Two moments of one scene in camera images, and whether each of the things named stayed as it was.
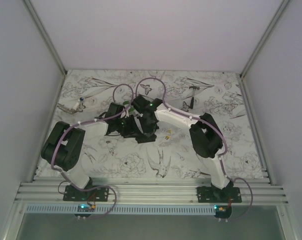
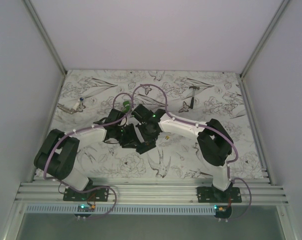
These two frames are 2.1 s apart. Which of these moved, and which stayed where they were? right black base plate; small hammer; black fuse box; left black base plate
Moved: black fuse box
Stayed: left black base plate; small hammer; right black base plate
